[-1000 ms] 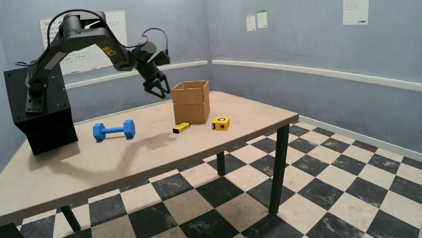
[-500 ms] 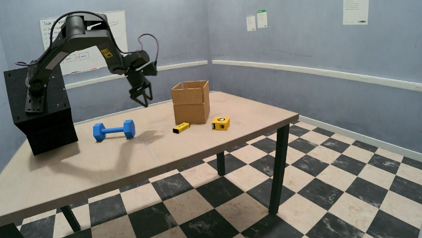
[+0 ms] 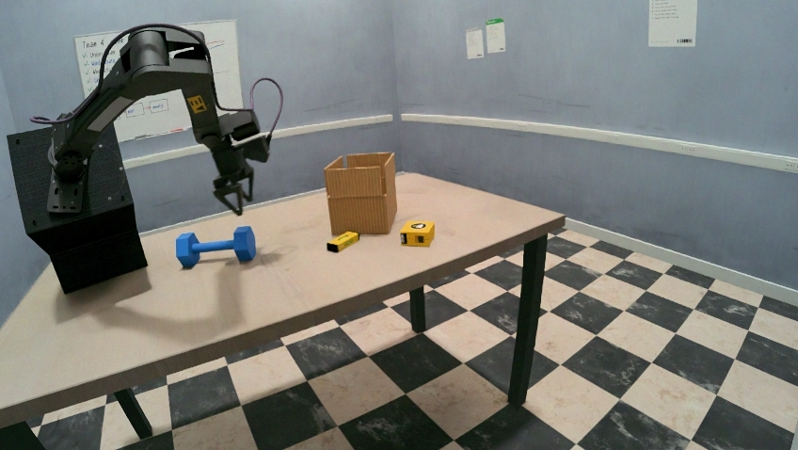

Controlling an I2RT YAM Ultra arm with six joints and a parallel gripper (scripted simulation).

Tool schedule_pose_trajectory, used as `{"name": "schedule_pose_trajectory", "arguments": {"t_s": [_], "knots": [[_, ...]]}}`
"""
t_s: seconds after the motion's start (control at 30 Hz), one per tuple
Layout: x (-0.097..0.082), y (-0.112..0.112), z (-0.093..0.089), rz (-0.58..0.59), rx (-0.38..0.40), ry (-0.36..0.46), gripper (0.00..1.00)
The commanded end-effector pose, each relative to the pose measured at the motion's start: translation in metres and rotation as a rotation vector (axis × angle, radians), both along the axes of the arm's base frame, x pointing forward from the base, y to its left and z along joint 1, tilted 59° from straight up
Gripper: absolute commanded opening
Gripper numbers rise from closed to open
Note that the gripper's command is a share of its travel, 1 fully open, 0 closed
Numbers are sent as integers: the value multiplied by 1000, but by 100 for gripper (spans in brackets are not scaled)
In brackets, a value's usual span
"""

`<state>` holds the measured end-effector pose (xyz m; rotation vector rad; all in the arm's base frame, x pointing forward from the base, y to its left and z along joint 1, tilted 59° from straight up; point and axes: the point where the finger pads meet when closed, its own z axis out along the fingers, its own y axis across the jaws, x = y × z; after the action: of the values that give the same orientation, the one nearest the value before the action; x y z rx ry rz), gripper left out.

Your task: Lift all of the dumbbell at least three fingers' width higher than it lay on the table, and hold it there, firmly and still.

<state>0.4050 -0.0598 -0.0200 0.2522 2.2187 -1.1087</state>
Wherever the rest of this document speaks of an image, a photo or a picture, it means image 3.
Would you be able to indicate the yellow tape measure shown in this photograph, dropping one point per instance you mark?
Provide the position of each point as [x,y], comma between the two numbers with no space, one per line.
[417,233]

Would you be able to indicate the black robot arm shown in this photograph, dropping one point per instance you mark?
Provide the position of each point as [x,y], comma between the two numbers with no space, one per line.
[153,72]

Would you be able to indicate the open brown cardboard box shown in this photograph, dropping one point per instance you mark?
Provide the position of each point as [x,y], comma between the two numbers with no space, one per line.
[360,201]

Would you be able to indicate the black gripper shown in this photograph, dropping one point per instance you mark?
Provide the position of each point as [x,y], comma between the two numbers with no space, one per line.
[221,188]

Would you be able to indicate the blue dumbbell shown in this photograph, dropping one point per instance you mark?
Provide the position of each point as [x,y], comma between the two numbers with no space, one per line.
[188,247]

